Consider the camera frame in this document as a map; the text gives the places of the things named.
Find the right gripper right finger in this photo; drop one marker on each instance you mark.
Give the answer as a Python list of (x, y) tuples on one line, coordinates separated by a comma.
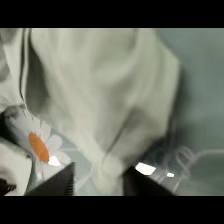
[(141, 186)]

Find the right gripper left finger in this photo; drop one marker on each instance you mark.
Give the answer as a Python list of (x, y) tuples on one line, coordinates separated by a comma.
[(59, 185)]

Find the white garment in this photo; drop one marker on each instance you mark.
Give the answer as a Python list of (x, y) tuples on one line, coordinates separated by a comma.
[(100, 90)]

